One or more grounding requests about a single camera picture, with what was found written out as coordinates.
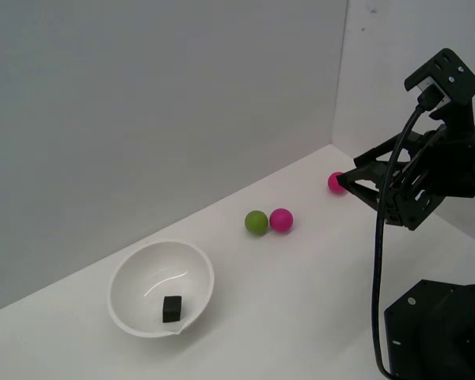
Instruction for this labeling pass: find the white bowl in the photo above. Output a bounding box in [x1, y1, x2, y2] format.
[108, 240, 215, 339]

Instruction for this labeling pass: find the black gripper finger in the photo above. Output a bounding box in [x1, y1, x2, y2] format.
[352, 135, 412, 169]
[335, 165, 397, 210]

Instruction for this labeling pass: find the small black box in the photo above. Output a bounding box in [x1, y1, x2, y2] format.
[161, 294, 183, 324]

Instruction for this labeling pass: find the pink ball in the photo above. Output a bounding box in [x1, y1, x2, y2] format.
[268, 207, 294, 233]
[327, 171, 348, 196]

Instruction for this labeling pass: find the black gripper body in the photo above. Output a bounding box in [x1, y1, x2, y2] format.
[382, 124, 475, 233]

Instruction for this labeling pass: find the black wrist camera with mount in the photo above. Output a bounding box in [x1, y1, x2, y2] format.
[403, 47, 475, 131]

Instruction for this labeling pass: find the green ball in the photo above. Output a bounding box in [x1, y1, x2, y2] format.
[244, 210, 269, 236]

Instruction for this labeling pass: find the thick black camera cable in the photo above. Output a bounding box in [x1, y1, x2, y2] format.
[371, 93, 448, 380]

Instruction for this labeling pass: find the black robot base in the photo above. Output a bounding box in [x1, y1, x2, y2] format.
[382, 279, 475, 380]

